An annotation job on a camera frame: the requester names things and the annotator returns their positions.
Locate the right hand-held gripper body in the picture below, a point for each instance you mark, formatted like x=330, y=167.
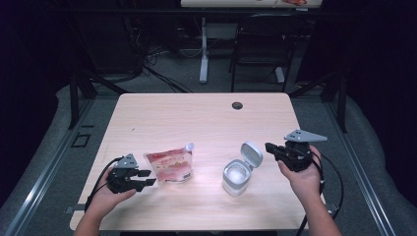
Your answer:
x=296, y=159

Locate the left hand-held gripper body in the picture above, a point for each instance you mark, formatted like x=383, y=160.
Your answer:
x=121, y=182

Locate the red and clear pouch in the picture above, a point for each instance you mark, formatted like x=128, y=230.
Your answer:
x=170, y=164

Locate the white lidded container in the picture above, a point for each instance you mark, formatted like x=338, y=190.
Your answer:
x=236, y=178

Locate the person's left hand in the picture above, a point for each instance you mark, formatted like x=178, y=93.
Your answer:
x=103, y=200

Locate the person's right hand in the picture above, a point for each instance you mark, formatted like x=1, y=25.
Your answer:
x=306, y=183

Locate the black table grommet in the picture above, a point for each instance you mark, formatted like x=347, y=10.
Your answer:
x=237, y=105

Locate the black metal stand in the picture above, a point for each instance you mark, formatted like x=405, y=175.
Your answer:
x=74, y=98
x=342, y=105

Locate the white desk foot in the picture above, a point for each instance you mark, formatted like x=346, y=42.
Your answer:
x=279, y=74

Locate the black chair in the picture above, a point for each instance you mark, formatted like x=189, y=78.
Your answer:
x=262, y=42

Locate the white desk leg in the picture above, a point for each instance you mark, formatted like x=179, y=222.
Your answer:
x=204, y=59

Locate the white desk top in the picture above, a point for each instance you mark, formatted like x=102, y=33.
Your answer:
x=229, y=3

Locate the aluminium floor rail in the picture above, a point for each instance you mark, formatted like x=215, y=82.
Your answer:
x=357, y=164
x=42, y=177

